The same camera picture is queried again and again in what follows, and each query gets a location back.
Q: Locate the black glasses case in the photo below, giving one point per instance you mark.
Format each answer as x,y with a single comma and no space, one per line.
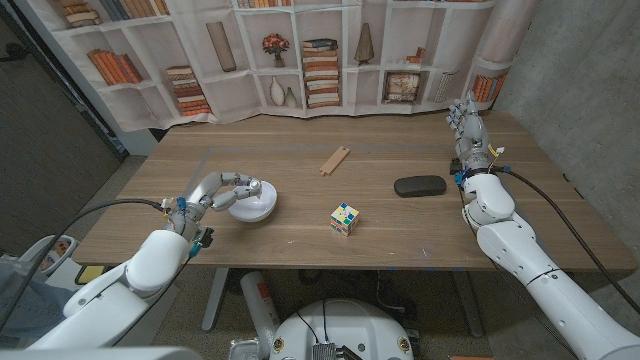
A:
420,186

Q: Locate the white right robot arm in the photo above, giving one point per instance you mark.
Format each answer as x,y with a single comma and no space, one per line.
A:
545,285

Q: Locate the grey table leg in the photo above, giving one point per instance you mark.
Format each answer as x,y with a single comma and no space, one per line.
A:
215,300
468,305

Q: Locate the white round frame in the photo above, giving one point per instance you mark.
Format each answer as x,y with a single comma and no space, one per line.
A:
32,250

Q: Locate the colourful puzzle cube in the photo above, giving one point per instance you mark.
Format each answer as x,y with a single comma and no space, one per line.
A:
344,219

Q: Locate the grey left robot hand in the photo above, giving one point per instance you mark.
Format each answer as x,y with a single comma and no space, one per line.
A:
200,200

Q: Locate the silver foil tray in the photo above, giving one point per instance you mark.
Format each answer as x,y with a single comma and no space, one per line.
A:
244,350

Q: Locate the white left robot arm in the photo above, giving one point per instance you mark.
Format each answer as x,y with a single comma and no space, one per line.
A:
120,295

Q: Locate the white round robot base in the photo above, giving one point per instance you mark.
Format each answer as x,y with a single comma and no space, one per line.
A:
345,325

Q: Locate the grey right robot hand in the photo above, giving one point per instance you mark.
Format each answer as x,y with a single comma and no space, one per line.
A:
472,132

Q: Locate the white ceramic bowl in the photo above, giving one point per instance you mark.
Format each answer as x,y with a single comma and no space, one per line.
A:
260,210

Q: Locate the wooden track block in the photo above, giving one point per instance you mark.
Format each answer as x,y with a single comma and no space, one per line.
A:
335,161

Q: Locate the white cylinder roll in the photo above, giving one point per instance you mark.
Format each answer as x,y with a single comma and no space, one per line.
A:
257,305

